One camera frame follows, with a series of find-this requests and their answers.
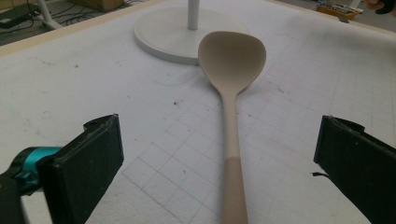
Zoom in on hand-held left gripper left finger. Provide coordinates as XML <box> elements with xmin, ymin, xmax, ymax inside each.
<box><xmin>0</xmin><ymin>113</ymin><xmax>125</xmax><ymax>224</ymax></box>

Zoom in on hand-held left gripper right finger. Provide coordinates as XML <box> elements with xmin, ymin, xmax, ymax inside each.
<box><xmin>313</xmin><ymin>115</ymin><xmax>396</xmax><ymax>224</ymax></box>

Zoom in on beige wooden spoon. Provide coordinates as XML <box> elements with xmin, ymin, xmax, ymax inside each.
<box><xmin>197</xmin><ymin>30</ymin><xmax>267</xmax><ymax>224</ymax></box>

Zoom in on yellow tray with parts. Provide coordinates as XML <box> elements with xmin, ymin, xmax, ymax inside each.
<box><xmin>317</xmin><ymin>2</ymin><xmax>364</xmax><ymax>21</ymax></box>

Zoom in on white metal stand leg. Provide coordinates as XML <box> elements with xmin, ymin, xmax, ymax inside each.
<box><xmin>36</xmin><ymin>0</ymin><xmax>64</xmax><ymax>31</ymax></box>

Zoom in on white round stand base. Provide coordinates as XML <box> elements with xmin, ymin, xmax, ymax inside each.
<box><xmin>134</xmin><ymin>7</ymin><xmax>250</xmax><ymax>66</ymax></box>

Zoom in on cardboard box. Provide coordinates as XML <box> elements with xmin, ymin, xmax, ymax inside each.
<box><xmin>67</xmin><ymin>0</ymin><xmax>125</xmax><ymax>12</ymax></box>

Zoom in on dark flat device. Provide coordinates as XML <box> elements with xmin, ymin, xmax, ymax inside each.
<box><xmin>0</xmin><ymin>3</ymin><xmax>41</xmax><ymax>30</ymax></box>

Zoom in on white stand pole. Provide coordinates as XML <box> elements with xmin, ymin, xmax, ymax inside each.
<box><xmin>187</xmin><ymin>0</ymin><xmax>201</xmax><ymax>31</ymax></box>

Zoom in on black cables on floor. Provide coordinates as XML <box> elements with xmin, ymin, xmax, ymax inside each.
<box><xmin>18</xmin><ymin>3</ymin><xmax>132</xmax><ymax>27</ymax></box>

